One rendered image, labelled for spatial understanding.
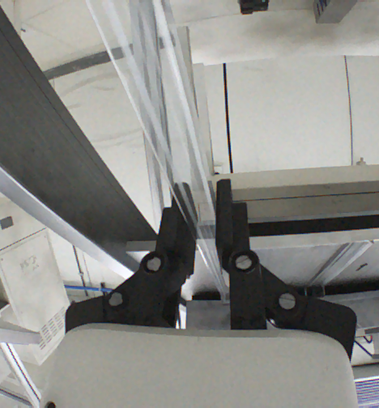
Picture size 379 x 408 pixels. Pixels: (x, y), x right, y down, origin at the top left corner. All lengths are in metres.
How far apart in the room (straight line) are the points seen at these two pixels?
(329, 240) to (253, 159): 1.69
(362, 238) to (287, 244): 0.06
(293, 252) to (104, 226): 0.15
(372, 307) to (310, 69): 1.81
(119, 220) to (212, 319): 0.19
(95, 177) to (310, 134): 1.84
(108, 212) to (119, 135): 1.90
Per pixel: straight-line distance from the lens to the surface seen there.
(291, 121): 1.92
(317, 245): 0.20
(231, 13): 0.60
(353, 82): 2.13
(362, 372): 0.65
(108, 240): 0.19
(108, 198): 0.19
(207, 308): 0.34
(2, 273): 1.09
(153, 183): 0.44
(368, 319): 0.37
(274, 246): 0.19
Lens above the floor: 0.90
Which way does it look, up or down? 13 degrees up
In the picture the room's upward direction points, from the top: 174 degrees clockwise
